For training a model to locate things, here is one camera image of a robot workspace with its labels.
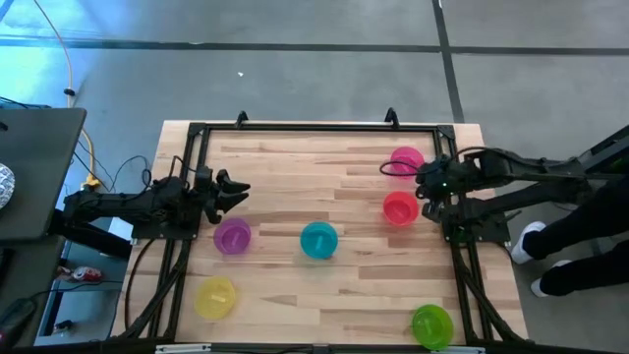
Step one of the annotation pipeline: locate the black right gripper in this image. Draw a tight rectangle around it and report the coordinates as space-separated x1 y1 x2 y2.
415 154 466 223

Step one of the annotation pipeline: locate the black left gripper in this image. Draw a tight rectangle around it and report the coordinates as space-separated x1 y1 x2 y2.
193 165 252 225

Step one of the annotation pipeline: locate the red plastic bowl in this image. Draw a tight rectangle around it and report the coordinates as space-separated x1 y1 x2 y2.
382 190 421 227

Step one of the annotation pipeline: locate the purple plastic bowl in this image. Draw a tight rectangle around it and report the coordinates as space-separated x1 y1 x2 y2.
212 217 253 256

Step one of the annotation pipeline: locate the pink plastic bowl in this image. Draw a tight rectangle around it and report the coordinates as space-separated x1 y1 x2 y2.
389 146 426 181

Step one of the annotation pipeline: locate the yellow plastic bowl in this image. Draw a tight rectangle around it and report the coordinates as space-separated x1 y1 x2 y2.
193 275 238 322

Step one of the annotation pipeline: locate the green plastic bowl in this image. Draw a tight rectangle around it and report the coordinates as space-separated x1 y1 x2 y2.
411 303 455 351

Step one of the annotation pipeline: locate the teal plastic bowl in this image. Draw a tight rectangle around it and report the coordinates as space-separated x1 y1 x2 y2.
300 220 340 261

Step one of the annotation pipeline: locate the person's white shoe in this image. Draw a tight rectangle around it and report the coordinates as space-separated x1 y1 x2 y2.
510 220 547 266
530 259 574 299

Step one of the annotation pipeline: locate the black desk leg bar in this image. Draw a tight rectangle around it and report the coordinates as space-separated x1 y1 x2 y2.
48 209 134 261

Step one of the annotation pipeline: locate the person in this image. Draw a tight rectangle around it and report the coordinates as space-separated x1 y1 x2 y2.
510 174 629 299

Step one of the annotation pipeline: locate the red drink can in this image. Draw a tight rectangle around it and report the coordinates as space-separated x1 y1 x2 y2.
72 265 103 283

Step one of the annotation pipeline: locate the dark metal stand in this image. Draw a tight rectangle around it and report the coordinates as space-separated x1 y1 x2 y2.
577 125 629 176

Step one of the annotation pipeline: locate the dark grey desk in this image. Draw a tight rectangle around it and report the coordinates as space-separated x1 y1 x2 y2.
0 107 88 242

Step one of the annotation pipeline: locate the crumpled silver foil ball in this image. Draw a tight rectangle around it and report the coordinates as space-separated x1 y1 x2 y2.
0 162 17 210

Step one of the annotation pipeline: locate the left arm's black cable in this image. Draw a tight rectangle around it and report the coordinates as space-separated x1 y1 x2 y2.
169 155 199 186

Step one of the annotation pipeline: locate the black floor cable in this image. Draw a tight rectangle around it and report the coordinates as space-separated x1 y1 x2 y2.
73 140 152 198

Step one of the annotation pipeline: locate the black metal table frame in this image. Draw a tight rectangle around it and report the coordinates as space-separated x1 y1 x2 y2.
112 106 530 354

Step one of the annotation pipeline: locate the black cable beside table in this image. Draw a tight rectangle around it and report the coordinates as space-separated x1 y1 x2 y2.
124 238 158 331

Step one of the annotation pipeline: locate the white bracket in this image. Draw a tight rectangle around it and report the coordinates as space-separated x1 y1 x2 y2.
155 343 212 354
430 345 486 354

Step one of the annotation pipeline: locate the cream floor cable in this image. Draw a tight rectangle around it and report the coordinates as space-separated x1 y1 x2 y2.
32 0 99 186

